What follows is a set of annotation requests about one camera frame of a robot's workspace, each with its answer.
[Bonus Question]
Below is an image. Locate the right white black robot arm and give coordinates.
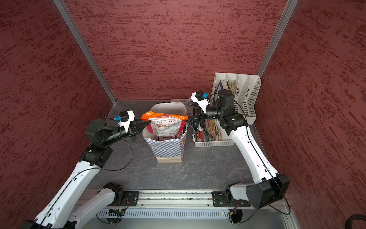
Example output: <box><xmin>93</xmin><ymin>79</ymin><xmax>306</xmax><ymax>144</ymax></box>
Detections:
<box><xmin>188</xmin><ymin>90</ymin><xmax>290</xmax><ymax>209</ymax></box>

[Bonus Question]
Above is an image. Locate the aluminium mounting rail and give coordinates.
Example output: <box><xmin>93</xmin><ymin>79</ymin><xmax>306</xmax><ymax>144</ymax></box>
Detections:
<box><xmin>82</xmin><ymin>189</ymin><xmax>292</xmax><ymax>210</ymax></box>

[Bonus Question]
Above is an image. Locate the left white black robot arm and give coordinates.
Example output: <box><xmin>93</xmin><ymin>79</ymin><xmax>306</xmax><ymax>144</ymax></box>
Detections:
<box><xmin>21</xmin><ymin>111</ymin><xmax>150</xmax><ymax>229</ymax></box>

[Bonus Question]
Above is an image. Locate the white plastic basket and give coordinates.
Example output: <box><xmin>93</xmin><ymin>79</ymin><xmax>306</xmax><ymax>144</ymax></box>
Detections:
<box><xmin>192</xmin><ymin>120</ymin><xmax>234</xmax><ymax>148</ymax></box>

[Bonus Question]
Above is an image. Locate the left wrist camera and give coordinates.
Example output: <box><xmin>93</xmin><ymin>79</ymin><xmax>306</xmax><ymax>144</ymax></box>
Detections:
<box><xmin>113</xmin><ymin>110</ymin><xmax>135</xmax><ymax>132</ymax></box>

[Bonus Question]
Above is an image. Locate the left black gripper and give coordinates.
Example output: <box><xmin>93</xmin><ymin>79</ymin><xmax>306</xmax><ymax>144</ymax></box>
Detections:
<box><xmin>102</xmin><ymin>118</ymin><xmax>151</xmax><ymax>146</ymax></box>

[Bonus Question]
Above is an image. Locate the white file organizer rack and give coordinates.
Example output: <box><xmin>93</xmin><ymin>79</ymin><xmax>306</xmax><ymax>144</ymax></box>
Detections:
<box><xmin>212</xmin><ymin>73</ymin><xmax>262</xmax><ymax>125</ymax></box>

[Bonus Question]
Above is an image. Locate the orange red condiment packet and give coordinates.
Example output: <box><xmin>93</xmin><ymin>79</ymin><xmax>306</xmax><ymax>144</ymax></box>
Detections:
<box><xmin>142</xmin><ymin>111</ymin><xmax>188</xmax><ymax>137</ymax></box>

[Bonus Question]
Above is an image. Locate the blue checkered paper bag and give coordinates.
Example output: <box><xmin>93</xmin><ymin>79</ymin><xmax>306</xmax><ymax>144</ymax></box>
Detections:
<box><xmin>143</xmin><ymin>102</ymin><xmax>188</xmax><ymax>163</ymax></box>

